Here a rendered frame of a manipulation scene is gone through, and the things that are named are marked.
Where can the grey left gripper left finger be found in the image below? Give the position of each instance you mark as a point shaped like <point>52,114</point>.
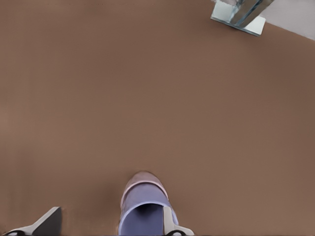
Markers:
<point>46,221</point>

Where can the purple cup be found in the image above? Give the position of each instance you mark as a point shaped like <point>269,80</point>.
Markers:
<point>145,211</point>

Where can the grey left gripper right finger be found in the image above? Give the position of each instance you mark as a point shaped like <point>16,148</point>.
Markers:
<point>169,221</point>

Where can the silver frame post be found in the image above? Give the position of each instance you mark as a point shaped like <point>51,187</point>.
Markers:
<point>242,14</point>

